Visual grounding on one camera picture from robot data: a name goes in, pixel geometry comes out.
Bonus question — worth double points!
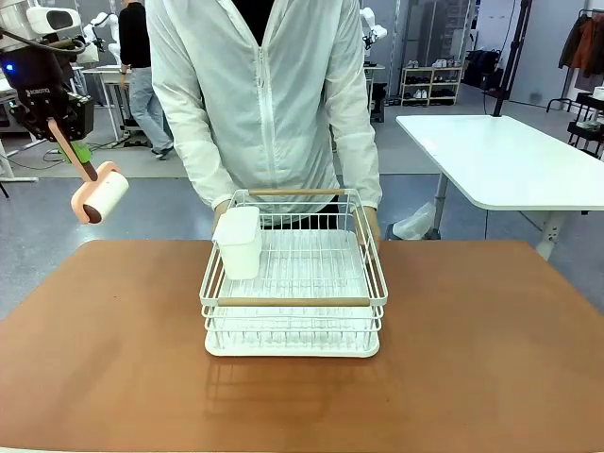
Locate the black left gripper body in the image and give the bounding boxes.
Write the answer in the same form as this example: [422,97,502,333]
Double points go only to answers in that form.
[2,49,73,125]

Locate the pink lint roller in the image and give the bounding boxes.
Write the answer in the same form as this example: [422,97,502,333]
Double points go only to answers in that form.
[46,118,130,226]

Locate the white wire dish rack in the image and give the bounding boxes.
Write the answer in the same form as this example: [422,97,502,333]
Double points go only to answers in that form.
[199,187,389,354]

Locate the person's left forearm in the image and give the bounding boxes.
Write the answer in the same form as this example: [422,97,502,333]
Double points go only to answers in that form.
[335,134,384,212]

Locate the person's right forearm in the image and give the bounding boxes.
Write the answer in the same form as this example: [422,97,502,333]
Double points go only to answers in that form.
[186,136,233,214]

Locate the person's right hand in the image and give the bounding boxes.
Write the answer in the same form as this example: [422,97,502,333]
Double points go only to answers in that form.
[211,198,233,233]

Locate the person's left hand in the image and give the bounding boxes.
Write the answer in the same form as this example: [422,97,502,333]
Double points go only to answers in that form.
[361,205,383,252]

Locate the white background desk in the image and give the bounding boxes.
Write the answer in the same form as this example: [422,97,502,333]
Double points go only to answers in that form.
[80,64,133,143]

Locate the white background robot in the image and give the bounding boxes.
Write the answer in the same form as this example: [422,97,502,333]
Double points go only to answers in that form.
[82,11,122,66]
[359,7,389,52]

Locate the background person in black shirt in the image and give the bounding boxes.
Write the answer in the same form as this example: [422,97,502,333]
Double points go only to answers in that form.
[117,0,176,161]

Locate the person in white jacket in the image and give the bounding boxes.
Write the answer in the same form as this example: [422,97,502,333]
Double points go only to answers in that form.
[143,0,384,224]

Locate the white plastic utensil cup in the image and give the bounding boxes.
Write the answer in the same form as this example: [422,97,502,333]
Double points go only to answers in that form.
[210,206,263,281]

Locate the person's black trousers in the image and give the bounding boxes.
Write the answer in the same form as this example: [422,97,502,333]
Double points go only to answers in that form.
[261,193,342,232]

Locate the clear plastic bag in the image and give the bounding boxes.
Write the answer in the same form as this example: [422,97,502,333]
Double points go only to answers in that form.
[392,201,438,241]

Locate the wooden shoe rack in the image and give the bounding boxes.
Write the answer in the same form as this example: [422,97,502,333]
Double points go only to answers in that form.
[399,64,465,108]

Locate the dark bags pile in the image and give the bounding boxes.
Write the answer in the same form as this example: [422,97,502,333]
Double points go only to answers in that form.
[463,48,507,92]

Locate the white table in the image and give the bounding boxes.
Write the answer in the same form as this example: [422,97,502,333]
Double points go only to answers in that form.
[394,113,604,261]

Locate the black stand pole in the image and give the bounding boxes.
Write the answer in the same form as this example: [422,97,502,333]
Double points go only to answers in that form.
[492,0,535,118]

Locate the black trolley cart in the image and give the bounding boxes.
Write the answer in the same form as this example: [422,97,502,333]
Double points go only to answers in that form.
[565,91,604,159]

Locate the hanging dark clothes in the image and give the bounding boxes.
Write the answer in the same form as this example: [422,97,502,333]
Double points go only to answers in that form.
[558,12,604,79]

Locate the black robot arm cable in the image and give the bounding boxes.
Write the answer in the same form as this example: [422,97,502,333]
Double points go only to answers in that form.
[0,26,91,57]

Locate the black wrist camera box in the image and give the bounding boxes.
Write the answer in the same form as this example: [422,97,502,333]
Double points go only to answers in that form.
[66,92,96,142]

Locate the black clothes rail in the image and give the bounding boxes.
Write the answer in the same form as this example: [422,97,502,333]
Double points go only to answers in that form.
[545,8,604,114]

